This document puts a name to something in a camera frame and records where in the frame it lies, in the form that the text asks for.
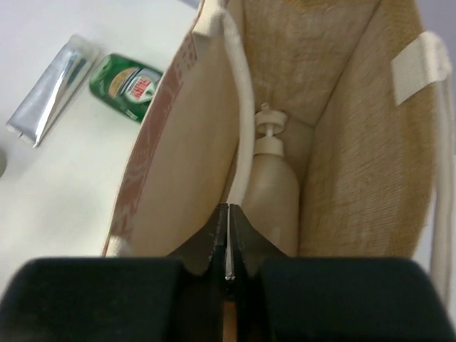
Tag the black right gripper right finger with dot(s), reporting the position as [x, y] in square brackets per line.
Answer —
[282, 298]

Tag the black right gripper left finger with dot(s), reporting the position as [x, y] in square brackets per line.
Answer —
[178, 297]

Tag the beige pump lotion bottle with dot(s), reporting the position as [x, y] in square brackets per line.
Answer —
[272, 201]

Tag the silver toothpaste tube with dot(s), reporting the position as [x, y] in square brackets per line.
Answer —
[49, 96]

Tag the pale green bottle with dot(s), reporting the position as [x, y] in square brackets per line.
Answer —
[3, 162]

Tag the brown canvas bag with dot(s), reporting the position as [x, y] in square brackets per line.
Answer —
[369, 131]

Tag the green dish soap bottle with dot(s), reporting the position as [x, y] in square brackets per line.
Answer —
[126, 85]

